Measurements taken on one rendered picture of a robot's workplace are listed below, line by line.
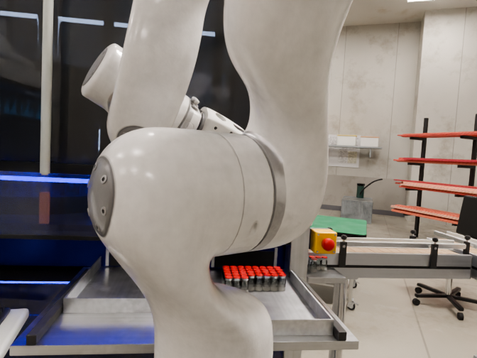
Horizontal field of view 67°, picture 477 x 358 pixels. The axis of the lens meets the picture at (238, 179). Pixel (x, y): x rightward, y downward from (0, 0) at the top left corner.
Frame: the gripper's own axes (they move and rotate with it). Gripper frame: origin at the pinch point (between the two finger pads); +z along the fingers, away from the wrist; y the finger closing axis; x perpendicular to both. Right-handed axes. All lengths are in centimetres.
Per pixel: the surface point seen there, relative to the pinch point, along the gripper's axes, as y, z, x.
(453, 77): -261, 612, -553
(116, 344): 42.3, -1.0, 8.0
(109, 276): 59, 8, -27
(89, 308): 51, -3, -6
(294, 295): 24, 43, -5
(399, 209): 6, 532, -341
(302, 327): 19.2, 29.5, 11.9
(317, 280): 23, 60, -16
